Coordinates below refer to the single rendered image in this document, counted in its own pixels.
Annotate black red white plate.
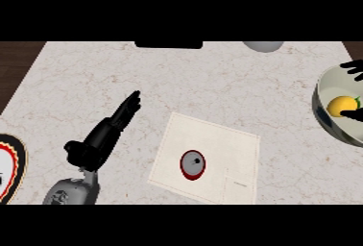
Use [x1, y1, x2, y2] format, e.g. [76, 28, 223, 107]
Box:
[0, 134, 29, 206]

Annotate white placemat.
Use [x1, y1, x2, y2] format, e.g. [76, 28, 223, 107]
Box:
[146, 111, 262, 206]

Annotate red can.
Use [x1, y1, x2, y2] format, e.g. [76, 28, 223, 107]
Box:
[178, 149, 208, 182]

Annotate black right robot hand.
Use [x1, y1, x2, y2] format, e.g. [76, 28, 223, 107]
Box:
[339, 60, 363, 123]

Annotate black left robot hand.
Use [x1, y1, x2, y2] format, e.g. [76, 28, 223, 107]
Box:
[62, 89, 143, 173]

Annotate black appliance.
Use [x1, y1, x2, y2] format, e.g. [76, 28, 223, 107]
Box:
[133, 41, 203, 50]

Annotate yellow lemon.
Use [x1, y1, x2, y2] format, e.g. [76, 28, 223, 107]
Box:
[326, 95, 361, 118]

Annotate grey round object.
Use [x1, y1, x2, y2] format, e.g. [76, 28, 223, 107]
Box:
[240, 41, 286, 54]

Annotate grey bowl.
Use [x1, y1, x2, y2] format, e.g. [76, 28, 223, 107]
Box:
[310, 63, 363, 148]

